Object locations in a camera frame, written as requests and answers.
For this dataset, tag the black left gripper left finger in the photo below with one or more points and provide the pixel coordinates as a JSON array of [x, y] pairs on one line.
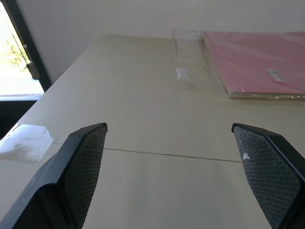
[[71, 176]]

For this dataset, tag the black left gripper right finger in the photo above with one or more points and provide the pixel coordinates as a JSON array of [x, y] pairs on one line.
[[269, 176]]

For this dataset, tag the white barcode label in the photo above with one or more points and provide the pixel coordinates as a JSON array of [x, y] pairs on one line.
[[276, 75]]

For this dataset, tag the pink paper stack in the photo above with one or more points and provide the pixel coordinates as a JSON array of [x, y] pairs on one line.
[[257, 64]]

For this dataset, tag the black window frame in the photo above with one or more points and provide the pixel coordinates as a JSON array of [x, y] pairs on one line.
[[28, 45]]

